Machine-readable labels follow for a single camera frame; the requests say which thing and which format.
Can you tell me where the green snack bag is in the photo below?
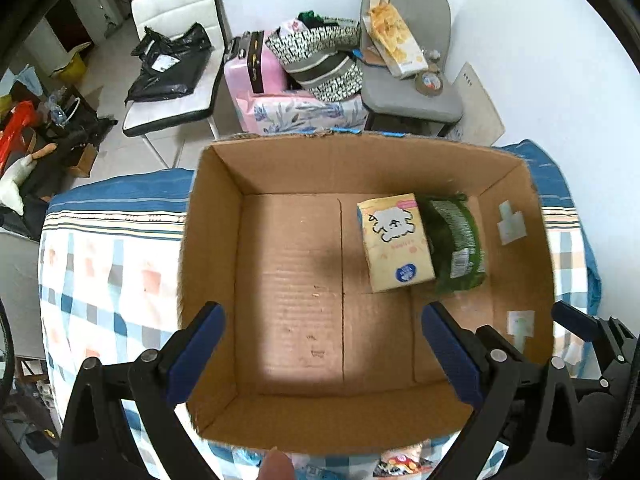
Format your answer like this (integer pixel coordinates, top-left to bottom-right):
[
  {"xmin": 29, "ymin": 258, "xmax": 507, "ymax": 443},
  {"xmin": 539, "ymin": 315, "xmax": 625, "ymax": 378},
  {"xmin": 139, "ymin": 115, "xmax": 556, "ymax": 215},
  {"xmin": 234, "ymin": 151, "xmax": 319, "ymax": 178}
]
[{"xmin": 416, "ymin": 194, "xmax": 486, "ymax": 295}]

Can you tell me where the yellow tissue pack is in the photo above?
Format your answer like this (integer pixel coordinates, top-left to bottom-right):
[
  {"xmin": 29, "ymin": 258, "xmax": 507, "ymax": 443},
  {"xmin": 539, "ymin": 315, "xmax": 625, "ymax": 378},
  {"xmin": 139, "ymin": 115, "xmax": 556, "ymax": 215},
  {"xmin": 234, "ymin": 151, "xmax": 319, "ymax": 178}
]
[{"xmin": 357, "ymin": 193, "xmax": 435, "ymax": 292}]

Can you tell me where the orange cartoon snack bag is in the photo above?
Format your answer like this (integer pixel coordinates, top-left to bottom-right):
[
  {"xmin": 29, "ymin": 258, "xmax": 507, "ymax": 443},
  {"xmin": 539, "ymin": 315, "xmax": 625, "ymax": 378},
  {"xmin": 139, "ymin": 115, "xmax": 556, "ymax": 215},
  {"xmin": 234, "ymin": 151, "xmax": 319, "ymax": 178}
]
[{"xmin": 373, "ymin": 443, "xmax": 433, "ymax": 479}]

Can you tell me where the person's left hand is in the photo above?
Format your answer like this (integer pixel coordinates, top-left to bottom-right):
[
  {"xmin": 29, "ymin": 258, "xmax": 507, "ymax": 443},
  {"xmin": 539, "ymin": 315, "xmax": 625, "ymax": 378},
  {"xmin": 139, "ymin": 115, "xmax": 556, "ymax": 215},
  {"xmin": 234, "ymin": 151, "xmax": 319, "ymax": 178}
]
[{"xmin": 257, "ymin": 448, "xmax": 296, "ymax": 480}]

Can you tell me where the plaid checkered blanket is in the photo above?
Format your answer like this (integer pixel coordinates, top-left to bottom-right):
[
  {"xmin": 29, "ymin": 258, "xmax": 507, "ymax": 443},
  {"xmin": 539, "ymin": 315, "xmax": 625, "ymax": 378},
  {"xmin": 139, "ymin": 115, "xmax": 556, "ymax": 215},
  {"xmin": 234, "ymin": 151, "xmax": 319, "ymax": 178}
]
[{"xmin": 38, "ymin": 140, "xmax": 602, "ymax": 479}]

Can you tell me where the open cardboard box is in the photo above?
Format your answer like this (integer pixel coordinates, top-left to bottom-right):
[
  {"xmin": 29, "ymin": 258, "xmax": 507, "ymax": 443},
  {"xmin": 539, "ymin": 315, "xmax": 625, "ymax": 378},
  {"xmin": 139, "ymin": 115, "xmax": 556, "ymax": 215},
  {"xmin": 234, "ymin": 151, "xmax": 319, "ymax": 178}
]
[{"xmin": 178, "ymin": 133, "xmax": 554, "ymax": 456}]

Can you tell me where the floral pillow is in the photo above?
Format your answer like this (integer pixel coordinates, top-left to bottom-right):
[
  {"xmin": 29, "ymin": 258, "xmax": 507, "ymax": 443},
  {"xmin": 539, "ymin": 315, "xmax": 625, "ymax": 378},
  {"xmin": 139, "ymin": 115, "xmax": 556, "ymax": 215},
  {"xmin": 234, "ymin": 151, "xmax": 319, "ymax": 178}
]
[{"xmin": 244, "ymin": 92, "xmax": 369, "ymax": 136}]

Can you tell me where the tape roll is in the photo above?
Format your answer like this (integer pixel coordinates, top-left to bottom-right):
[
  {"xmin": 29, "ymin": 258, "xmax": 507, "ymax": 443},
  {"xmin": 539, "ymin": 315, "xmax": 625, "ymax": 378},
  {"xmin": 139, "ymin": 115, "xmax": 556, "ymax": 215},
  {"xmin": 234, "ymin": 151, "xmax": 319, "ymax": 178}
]
[{"xmin": 414, "ymin": 70, "xmax": 444, "ymax": 96}]

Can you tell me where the black bag on chair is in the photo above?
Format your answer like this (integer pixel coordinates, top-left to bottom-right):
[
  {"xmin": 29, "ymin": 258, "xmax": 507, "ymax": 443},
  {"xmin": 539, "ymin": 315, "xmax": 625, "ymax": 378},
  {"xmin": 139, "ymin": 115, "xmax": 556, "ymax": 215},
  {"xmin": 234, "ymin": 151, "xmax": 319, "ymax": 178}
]
[{"xmin": 125, "ymin": 23, "xmax": 213, "ymax": 103}]

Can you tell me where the pink suitcase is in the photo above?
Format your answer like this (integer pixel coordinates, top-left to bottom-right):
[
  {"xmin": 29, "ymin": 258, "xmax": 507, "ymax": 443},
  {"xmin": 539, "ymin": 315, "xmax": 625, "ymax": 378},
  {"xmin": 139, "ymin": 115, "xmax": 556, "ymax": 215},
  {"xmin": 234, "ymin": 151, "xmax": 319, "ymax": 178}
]
[{"xmin": 224, "ymin": 30, "xmax": 299, "ymax": 134}]

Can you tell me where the red plastic bag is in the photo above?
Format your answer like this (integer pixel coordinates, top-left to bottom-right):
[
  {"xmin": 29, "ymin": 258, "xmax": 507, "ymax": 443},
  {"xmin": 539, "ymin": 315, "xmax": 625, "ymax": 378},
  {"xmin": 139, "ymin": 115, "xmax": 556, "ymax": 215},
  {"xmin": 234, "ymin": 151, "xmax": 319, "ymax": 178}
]
[{"xmin": 0, "ymin": 101, "xmax": 40, "ymax": 172}]

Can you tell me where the patterned tote bag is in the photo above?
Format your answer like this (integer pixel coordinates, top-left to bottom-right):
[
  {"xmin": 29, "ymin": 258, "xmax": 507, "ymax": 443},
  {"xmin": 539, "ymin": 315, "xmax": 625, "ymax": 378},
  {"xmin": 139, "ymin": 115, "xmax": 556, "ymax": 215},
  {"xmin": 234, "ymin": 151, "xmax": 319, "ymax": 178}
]
[{"xmin": 266, "ymin": 11, "xmax": 362, "ymax": 102}]

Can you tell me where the yellow snack box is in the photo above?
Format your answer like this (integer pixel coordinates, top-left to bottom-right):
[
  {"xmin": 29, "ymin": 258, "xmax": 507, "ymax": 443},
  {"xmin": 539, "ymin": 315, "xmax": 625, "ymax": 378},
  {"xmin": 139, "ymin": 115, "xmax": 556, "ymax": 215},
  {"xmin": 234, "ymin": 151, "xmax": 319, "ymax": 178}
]
[{"xmin": 362, "ymin": 0, "xmax": 428, "ymax": 79}]

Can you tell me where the white padded chair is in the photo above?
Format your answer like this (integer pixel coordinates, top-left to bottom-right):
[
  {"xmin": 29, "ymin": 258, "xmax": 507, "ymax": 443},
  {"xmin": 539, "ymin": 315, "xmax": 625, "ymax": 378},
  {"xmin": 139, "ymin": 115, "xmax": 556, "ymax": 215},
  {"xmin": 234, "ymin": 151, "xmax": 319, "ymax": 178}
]
[{"xmin": 122, "ymin": 0, "xmax": 226, "ymax": 138}]

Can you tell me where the grey chair by wall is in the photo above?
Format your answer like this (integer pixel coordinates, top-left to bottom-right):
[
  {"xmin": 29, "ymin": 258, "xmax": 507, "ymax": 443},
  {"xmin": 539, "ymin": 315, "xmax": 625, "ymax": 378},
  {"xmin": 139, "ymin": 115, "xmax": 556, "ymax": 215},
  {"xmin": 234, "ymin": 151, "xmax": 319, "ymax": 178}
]
[{"xmin": 358, "ymin": 0, "xmax": 463, "ymax": 125}]

